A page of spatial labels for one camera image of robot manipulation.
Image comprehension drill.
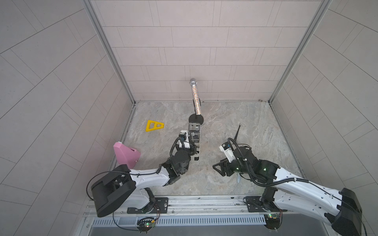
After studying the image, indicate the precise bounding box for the black microphone stand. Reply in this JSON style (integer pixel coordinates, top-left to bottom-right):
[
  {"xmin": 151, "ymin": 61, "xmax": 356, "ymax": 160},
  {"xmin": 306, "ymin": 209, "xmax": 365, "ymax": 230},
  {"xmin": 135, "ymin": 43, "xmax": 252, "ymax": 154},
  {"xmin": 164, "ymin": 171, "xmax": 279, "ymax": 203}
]
[{"xmin": 189, "ymin": 99, "xmax": 204, "ymax": 125}]

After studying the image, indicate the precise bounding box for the aluminium corner profile left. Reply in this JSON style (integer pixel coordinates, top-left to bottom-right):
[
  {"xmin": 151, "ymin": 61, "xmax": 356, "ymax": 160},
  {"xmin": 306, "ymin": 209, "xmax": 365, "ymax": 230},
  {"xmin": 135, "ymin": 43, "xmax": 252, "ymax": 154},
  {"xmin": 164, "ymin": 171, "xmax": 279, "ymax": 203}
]
[{"xmin": 82, "ymin": 0, "xmax": 136, "ymax": 107}]

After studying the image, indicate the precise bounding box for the pink plastic block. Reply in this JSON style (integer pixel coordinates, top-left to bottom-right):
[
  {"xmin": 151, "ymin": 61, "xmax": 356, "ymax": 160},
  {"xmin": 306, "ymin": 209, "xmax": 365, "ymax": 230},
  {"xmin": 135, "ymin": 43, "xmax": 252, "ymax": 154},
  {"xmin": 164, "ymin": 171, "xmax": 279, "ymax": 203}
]
[{"xmin": 113, "ymin": 142, "xmax": 141, "ymax": 169}]

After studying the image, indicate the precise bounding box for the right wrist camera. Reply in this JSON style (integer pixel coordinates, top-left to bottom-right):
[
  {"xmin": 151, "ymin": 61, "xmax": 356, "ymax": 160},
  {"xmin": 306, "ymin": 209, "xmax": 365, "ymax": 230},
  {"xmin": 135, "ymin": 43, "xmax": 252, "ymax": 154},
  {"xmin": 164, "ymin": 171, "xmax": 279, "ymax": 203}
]
[{"xmin": 219, "ymin": 142, "xmax": 236, "ymax": 163}]

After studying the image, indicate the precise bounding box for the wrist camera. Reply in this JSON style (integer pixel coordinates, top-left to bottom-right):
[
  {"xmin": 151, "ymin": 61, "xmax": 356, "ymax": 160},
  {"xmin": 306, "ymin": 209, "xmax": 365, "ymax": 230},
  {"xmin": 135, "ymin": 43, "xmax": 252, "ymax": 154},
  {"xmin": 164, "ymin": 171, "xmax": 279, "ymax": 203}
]
[
  {"xmin": 219, "ymin": 142, "xmax": 236, "ymax": 163},
  {"xmin": 178, "ymin": 130, "xmax": 191, "ymax": 149}
]

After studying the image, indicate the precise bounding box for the white vent grille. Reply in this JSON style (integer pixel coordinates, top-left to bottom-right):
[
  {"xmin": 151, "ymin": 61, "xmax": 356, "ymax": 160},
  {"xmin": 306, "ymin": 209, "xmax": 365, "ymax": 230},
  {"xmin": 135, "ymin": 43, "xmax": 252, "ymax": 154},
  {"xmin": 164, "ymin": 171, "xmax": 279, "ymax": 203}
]
[{"xmin": 93, "ymin": 214, "xmax": 266, "ymax": 227}]

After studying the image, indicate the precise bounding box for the glitter silver microphone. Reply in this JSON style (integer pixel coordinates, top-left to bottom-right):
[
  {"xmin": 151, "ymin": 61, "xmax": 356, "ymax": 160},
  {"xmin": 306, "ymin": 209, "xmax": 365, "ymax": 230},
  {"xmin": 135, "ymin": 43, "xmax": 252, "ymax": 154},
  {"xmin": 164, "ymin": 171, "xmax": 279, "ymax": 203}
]
[{"xmin": 190, "ymin": 78, "xmax": 201, "ymax": 116}]

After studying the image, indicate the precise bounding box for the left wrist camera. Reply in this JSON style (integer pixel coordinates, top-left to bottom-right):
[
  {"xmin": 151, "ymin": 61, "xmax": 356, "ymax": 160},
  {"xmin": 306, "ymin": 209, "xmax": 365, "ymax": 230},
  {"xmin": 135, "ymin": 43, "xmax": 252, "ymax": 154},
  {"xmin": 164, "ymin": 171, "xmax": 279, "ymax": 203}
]
[{"xmin": 178, "ymin": 130, "xmax": 191, "ymax": 149}]

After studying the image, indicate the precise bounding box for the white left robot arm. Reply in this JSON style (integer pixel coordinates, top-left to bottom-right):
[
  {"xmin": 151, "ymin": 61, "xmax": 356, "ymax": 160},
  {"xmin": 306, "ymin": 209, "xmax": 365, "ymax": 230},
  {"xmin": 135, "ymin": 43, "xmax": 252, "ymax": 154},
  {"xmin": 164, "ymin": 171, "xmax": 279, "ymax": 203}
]
[{"xmin": 90, "ymin": 142, "xmax": 197, "ymax": 217}]

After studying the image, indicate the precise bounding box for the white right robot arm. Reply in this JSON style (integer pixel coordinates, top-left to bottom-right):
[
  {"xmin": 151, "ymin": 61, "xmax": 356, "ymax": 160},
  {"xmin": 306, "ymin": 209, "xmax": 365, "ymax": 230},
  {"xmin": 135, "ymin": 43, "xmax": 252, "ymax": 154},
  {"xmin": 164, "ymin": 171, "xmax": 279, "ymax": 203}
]
[{"xmin": 213, "ymin": 143, "xmax": 366, "ymax": 236}]

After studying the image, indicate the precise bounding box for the aluminium corner profile right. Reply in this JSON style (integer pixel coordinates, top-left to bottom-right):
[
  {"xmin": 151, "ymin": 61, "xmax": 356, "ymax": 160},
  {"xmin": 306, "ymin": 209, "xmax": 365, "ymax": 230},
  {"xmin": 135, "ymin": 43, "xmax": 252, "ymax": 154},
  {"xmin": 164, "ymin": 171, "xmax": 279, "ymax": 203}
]
[{"xmin": 268, "ymin": 0, "xmax": 332, "ymax": 105}]

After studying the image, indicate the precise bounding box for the circuit board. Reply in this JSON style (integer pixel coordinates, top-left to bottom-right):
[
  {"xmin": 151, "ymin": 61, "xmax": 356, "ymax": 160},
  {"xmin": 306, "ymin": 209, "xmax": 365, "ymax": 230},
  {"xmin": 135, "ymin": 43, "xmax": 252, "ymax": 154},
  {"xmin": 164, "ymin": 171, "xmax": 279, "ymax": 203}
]
[
  {"xmin": 264, "ymin": 213, "xmax": 281, "ymax": 230},
  {"xmin": 136, "ymin": 217, "xmax": 157, "ymax": 233}
]

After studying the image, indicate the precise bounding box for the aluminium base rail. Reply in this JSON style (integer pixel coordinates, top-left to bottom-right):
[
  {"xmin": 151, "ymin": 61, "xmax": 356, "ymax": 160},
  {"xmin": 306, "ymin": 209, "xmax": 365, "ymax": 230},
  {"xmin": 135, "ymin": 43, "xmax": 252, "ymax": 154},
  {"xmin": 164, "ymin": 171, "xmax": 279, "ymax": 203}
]
[{"xmin": 84, "ymin": 193, "xmax": 330, "ymax": 217}]

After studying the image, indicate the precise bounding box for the left circuit board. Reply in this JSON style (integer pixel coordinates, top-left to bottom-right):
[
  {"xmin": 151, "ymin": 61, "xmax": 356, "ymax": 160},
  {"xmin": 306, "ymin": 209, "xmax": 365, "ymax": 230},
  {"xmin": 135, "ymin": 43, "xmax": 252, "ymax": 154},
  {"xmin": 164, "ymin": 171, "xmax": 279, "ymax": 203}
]
[{"xmin": 136, "ymin": 217, "xmax": 157, "ymax": 233}]

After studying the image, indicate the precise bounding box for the aluminium corner profile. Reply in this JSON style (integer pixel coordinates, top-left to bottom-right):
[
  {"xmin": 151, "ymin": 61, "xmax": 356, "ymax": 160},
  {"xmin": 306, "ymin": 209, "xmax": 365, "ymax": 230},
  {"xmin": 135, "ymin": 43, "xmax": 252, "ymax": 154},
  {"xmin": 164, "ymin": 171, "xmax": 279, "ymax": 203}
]
[
  {"xmin": 268, "ymin": 0, "xmax": 332, "ymax": 105},
  {"xmin": 82, "ymin": 0, "xmax": 136, "ymax": 107}
]

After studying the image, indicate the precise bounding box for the right circuit board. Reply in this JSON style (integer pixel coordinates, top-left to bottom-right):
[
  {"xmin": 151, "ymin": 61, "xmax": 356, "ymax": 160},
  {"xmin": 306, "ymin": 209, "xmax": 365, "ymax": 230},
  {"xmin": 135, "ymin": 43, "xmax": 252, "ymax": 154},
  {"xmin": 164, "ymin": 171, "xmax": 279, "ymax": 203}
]
[{"xmin": 264, "ymin": 213, "xmax": 281, "ymax": 230}]

